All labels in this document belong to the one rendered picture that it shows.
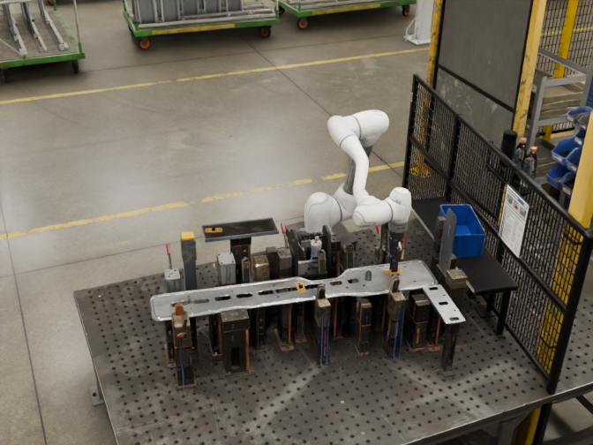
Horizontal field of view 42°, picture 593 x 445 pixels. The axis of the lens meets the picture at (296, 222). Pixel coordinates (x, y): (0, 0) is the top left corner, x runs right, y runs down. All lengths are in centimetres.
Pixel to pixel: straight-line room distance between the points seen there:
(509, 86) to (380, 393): 286
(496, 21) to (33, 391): 393
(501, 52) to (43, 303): 363
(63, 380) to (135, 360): 110
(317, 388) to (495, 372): 86
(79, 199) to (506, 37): 360
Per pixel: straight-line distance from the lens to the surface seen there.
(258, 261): 370
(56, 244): 606
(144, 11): 1013
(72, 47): 946
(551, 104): 593
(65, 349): 502
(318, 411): 347
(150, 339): 388
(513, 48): 566
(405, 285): 373
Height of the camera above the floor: 315
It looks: 31 degrees down
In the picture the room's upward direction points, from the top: 1 degrees clockwise
